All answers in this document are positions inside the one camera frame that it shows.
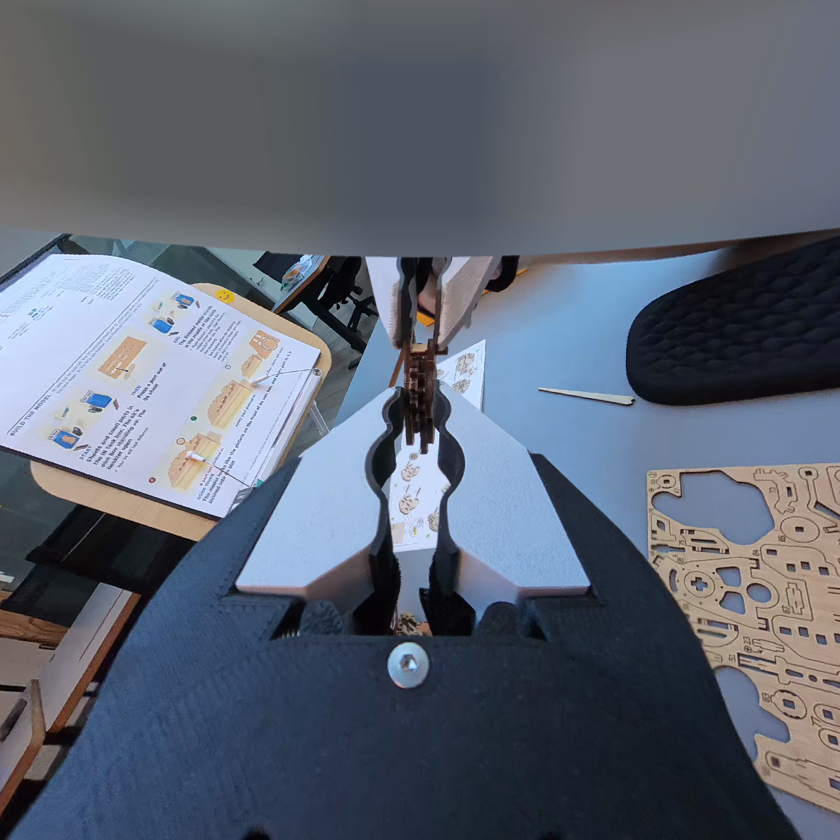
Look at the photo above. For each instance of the wooden office table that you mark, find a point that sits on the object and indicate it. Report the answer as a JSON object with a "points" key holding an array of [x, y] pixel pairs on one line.
{"points": [[305, 285]]}

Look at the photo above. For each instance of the yellow flat board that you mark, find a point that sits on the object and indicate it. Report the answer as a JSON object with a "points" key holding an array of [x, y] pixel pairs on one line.
{"points": [[428, 319]]}

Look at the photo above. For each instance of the white instruction booklet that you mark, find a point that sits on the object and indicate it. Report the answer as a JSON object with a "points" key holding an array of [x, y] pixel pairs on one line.
{"points": [[466, 367]]}

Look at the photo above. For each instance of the wooden gear assembly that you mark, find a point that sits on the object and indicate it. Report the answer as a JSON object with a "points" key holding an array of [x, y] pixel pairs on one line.
{"points": [[418, 387]]}

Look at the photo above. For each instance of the task instruction sheet on stand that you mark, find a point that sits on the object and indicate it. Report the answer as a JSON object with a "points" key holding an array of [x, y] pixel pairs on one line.
{"points": [[79, 492]]}

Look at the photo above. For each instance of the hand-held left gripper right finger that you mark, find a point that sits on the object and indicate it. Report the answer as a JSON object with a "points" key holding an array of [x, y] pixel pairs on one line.
{"points": [[518, 525]]}

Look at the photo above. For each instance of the laser-cut wooden parts sheet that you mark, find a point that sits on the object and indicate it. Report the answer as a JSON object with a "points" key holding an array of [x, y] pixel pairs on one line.
{"points": [[774, 590]]}

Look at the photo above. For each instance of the pointed wooden stick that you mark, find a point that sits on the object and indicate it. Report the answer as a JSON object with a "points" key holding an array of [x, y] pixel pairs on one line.
{"points": [[590, 396]]}

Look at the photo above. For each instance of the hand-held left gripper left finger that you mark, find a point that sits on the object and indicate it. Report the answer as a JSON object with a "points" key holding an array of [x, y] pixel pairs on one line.
{"points": [[315, 525]]}

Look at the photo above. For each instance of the black cushioned pad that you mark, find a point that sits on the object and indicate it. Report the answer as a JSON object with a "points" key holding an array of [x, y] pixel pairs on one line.
{"points": [[735, 328]]}

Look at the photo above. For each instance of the grey desk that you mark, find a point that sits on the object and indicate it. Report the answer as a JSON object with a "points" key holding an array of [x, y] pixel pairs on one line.
{"points": [[558, 472]]}

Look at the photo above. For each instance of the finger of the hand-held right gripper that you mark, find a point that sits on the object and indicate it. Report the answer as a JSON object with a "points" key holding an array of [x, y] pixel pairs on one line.
{"points": [[466, 289], [387, 295]]}

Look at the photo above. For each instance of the printed instruction sheet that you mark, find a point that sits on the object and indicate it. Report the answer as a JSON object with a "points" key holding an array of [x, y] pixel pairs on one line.
{"points": [[131, 367]]}

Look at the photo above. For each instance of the black office chair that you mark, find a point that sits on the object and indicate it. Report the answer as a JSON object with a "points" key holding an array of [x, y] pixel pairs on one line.
{"points": [[344, 302]]}

